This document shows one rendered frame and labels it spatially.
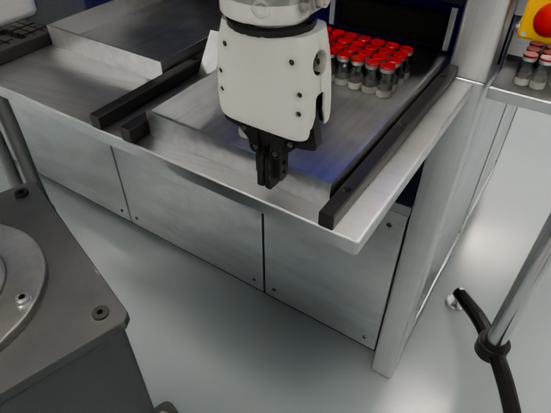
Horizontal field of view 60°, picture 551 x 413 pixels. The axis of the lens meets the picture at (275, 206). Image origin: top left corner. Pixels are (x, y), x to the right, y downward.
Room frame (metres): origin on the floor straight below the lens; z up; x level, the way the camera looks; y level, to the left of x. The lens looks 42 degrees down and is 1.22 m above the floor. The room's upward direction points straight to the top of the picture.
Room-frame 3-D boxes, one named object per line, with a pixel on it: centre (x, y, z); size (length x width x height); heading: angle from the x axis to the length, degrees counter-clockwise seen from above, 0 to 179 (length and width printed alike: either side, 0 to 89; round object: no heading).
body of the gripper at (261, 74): (0.40, 0.00, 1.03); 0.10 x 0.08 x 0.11; 57
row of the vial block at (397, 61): (0.68, -0.10, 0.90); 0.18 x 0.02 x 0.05; 57
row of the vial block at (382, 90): (0.66, -0.09, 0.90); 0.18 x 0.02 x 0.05; 57
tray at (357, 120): (0.59, -0.04, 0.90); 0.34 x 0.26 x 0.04; 147
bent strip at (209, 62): (0.65, 0.12, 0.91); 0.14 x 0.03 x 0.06; 147
